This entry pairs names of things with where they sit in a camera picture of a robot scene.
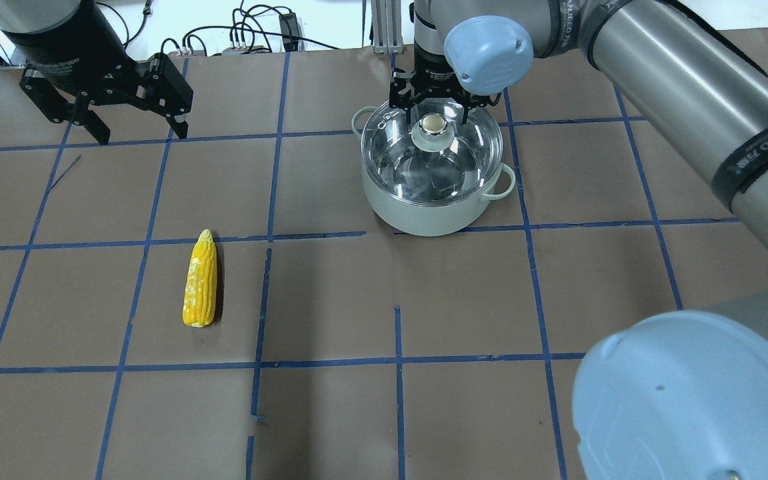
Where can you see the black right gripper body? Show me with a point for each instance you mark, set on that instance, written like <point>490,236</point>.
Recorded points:
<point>434,68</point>

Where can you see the glass pot lid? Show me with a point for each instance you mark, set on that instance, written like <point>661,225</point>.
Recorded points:
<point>436,162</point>

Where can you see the black power adapter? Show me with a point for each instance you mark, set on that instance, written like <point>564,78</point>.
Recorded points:
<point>290,30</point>

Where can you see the pale green steel pot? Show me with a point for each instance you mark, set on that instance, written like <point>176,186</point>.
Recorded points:
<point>441,220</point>

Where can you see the yellow corn cob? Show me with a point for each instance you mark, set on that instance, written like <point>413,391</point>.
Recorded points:
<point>200,291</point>

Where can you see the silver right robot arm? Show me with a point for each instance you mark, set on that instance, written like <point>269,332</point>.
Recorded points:
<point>491,324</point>

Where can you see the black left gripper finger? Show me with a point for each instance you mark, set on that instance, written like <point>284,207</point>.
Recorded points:
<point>79,113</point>
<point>176,117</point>

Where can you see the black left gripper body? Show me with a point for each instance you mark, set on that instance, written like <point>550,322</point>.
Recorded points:
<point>69,58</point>

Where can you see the aluminium frame post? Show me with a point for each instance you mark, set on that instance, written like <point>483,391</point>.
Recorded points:
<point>386,23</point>

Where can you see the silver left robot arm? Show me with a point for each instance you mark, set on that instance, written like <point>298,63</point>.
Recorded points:
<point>75,60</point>

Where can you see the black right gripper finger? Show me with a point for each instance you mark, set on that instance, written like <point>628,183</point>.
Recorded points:
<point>409,110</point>
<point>467,110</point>

